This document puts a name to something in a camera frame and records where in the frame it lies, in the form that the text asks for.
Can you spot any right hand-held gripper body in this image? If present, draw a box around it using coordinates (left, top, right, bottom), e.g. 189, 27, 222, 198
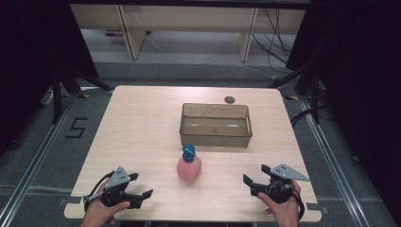
250, 163, 310, 204

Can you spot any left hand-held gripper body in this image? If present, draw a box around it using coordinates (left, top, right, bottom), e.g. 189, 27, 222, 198
82, 166, 145, 210

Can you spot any person's right hand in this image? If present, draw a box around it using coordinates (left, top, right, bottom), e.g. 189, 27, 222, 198
257, 179, 303, 227

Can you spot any person's left hand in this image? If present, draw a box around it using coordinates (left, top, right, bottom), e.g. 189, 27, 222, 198
79, 180, 131, 227

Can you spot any grey tape strip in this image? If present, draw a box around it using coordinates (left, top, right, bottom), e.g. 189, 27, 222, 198
58, 196, 83, 206
305, 202, 330, 216

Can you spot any pink bottle with blue cap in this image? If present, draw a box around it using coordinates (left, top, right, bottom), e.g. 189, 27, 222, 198
176, 143, 202, 184

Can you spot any clear brown plastic box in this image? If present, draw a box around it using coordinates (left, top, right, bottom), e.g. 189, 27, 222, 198
179, 102, 253, 148

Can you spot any black metal stand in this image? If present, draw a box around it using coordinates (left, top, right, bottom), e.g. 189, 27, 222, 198
268, 61, 322, 126
51, 63, 115, 125

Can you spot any small purple item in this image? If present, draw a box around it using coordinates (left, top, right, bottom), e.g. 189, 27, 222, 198
104, 29, 125, 38

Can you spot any beige wooden desk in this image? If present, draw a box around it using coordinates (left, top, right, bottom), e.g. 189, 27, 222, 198
69, 3, 307, 63

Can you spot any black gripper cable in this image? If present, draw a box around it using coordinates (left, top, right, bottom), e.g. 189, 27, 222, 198
82, 170, 115, 213

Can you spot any black gripper strap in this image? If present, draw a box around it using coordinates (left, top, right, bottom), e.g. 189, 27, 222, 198
290, 183, 306, 221

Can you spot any metal floor rail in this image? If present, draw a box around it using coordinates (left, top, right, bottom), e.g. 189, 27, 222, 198
297, 95, 372, 227
0, 94, 79, 223

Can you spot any black floor cable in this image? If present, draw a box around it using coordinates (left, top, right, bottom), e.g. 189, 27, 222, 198
289, 108, 318, 128

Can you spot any bundle of black cables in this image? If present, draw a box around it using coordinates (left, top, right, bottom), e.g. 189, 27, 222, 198
251, 9, 294, 76

